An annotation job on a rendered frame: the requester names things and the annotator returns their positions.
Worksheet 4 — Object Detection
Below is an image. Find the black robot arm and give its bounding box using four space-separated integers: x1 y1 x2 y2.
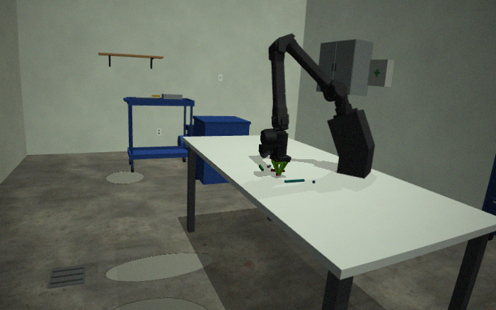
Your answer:
259 33 358 158

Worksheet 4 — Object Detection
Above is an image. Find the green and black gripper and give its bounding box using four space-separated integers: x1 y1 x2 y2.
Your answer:
270 144 291 176

